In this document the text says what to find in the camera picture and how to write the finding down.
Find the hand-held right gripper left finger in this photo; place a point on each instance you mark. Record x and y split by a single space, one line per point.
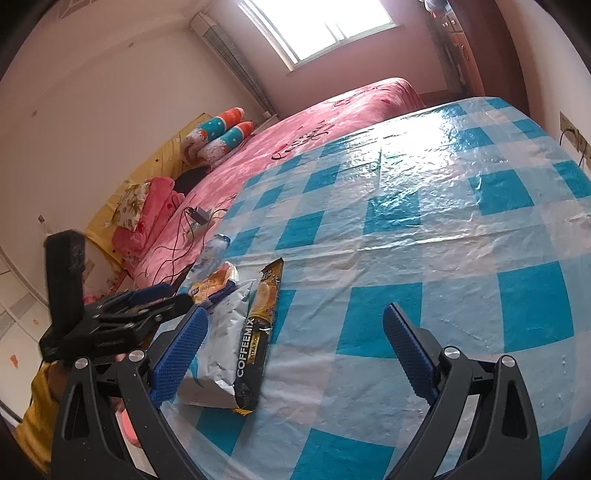
180 355

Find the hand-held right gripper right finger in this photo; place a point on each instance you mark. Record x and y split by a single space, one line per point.
408 350

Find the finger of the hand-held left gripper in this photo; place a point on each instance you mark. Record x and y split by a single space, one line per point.
147 295
171 307

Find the white tissue pack wrapper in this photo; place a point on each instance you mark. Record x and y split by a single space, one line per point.
217 350

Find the person's left forearm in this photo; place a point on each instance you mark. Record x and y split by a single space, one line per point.
37 415

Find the orange bread wrapper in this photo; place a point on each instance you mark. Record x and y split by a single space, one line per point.
214 281

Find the white cabinet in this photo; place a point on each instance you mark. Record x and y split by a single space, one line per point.
18 323

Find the white yogurt pouch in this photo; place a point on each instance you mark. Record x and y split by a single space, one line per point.
212 251

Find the black gold coffee packet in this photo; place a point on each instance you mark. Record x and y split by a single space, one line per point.
251 350

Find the pink slipper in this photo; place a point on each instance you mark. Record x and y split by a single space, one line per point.
129 427

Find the folded pink fleece blanket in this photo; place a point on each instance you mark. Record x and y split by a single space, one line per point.
157 207

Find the floral pillow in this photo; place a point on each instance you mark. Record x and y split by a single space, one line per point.
131 205

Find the black charger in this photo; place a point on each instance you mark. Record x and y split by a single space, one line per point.
199 216

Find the dark cloth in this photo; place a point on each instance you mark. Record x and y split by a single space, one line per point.
191 180

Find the blue checked plastic tablecloth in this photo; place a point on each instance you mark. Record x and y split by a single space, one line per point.
415 207

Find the colourful cartoon bolster pillow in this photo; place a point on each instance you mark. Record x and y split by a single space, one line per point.
231 138
219 127

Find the pink printed blanket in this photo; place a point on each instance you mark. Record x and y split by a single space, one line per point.
286 138

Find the cream air conditioner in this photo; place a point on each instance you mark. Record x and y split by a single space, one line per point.
203 22

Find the wooden dresser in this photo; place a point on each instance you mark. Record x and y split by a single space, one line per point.
455 46

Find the window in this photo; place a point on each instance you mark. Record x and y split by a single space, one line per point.
323 27

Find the wall socket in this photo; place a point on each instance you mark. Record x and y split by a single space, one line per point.
575 131

